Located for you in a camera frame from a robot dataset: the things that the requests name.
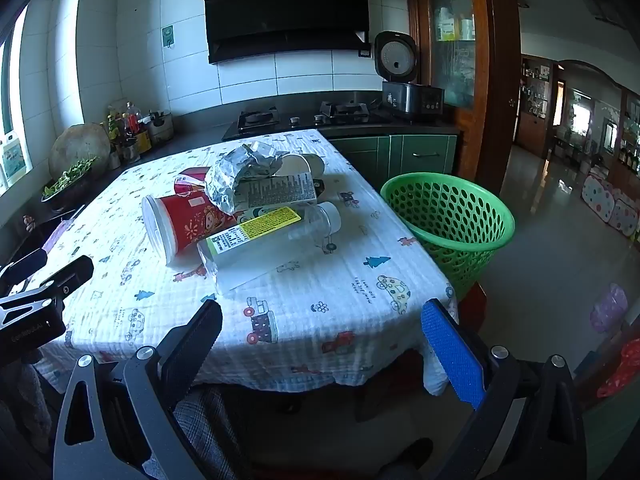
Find green plastic basket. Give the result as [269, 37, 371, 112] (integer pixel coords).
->
[380, 172, 516, 301]

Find white detergent jug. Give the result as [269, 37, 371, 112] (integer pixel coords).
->
[0, 131, 26, 183]

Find polka dot play tent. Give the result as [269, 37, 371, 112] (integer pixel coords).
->
[580, 170, 640, 241]

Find purple plastic sheet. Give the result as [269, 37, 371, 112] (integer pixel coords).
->
[42, 220, 68, 256]

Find white paper cup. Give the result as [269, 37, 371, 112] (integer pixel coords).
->
[280, 153, 313, 177]

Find red drink cup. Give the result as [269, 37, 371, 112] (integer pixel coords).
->
[141, 194, 240, 266]

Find bowl of green vegetables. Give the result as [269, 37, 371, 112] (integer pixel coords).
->
[41, 157, 101, 213]

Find person's black shoe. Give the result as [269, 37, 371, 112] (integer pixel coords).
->
[392, 437, 435, 480]

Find black range hood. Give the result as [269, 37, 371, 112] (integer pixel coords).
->
[192, 0, 387, 65]

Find ceiling air vent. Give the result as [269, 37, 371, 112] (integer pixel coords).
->
[577, 0, 626, 28]

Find printed white tablecloth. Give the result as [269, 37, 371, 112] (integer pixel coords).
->
[32, 129, 458, 396]

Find white milk carton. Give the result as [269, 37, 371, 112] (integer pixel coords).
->
[232, 171, 318, 223]

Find silver foil wrapper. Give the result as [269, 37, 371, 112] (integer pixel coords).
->
[206, 142, 286, 216]

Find metal utensil pot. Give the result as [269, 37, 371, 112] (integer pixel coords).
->
[145, 110, 175, 145]

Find black gas stove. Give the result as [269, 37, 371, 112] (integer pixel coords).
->
[221, 101, 396, 142]

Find wooden display cabinet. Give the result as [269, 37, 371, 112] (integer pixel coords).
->
[517, 55, 556, 156]

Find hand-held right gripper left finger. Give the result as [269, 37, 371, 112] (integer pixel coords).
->
[52, 299, 224, 480]

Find window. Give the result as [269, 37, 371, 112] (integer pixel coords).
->
[0, 5, 31, 196]

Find bottle display shelf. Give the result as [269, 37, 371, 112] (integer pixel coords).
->
[600, 85, 640, 181]

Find round wooden cutting board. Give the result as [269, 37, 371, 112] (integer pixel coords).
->
[48, 123, 112, 181]

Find black rice cooker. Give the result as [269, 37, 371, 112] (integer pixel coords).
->
[374, 30, 446, 122]

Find cluster of condiment bottles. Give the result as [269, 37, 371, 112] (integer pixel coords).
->
[102, 101, 153, 166]

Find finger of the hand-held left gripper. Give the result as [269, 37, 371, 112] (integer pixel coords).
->
[27, 255, 95, 307]
[0, 248, 49, 293]

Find wooden glass door cabinet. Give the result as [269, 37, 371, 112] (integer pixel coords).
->
[404, 0, 523, 196]

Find green base cabinets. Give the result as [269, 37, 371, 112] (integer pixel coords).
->
[322, 132, 460, 191]

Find clear plastic bottle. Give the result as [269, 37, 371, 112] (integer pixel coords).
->
[196, 201, 342, 297]

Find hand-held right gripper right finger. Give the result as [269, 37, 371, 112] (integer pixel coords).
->
[421, 298, 588, 480]

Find red plastic stool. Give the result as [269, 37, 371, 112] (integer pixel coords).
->
[450, 282, 488, 331]

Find red snack packet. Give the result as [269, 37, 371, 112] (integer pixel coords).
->
[173, 172, 210, 197]

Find person's plaid trousers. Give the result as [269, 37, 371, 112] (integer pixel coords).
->
[172, 390, 243, 480]

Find red plastic bag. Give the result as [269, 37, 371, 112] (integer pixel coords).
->
[597, 342, 640, 401]

